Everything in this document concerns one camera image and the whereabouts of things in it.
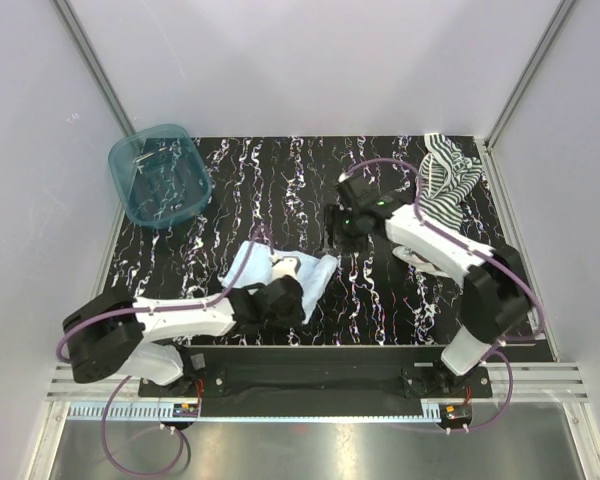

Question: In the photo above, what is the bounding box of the teal transparent plastic bin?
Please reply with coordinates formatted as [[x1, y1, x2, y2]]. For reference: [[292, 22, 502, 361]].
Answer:
[[108, 124, 213, 230]]

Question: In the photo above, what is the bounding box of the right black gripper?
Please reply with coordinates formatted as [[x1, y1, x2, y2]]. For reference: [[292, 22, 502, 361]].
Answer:
[[319, 205, 368, 256]]

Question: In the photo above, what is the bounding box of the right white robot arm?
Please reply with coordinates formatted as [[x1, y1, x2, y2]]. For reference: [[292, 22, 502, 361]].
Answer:
[[324, 200, 539, 397]]

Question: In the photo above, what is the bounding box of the black white striped towel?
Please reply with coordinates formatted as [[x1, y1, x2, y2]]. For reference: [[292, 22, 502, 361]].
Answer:
[[417, 133, 483, 234]]

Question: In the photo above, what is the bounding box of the aluminium frame post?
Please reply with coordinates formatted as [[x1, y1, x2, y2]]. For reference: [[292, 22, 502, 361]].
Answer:
[[484, 0, 579, 150], [50, 0, 136, 136]]

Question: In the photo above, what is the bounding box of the right aluminium frame post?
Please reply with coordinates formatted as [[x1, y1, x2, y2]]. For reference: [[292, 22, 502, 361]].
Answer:
[[484, 0, 579, 150]]

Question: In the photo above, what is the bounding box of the light blue towel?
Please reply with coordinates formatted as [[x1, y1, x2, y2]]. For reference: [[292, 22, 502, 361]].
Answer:
[[220, 241, 339, 325]]

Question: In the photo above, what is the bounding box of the white slotted cable duct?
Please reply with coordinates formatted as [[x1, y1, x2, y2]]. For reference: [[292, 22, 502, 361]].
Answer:
[[67, 400, 441, 423]]

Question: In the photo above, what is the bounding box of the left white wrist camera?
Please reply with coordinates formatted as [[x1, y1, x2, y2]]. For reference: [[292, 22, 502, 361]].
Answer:
[[270, 255, 301, 282]]

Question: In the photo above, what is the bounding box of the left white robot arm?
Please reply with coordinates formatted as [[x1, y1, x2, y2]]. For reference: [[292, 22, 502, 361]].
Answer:
[[57, 275, 305, 396]]

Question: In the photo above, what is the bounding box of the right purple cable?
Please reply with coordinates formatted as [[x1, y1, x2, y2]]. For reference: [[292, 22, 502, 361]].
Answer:
[[344, 158, 549, 434]]

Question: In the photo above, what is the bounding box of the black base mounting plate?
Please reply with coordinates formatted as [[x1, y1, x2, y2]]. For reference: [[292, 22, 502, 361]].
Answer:
[[138, 346, 493, 400]]

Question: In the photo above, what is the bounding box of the left aluminium frame post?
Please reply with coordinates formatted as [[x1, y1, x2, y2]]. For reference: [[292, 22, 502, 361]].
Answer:
[[50, 0, 136, 136]]

